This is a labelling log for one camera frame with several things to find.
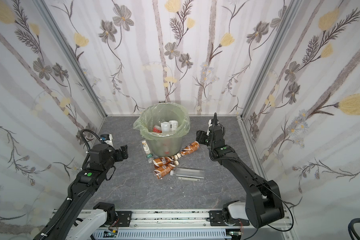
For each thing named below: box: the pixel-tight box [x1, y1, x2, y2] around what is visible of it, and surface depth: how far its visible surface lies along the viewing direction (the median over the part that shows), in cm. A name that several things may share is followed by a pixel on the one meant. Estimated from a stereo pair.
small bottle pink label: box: [152, 125, 162, 133], surface depth 98 cm
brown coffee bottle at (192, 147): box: [176, 141, 201, 159], surface depth 97 cm
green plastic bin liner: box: [133, 102, 191, 141], surface depth 88 cm
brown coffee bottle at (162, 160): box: [152, 154, 178, 166], surface depth 92 cm
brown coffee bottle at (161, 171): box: [153, 160, 179, 180], surface depth 88 cm
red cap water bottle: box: [161, 121, 170, 134], surface depth 88 cm
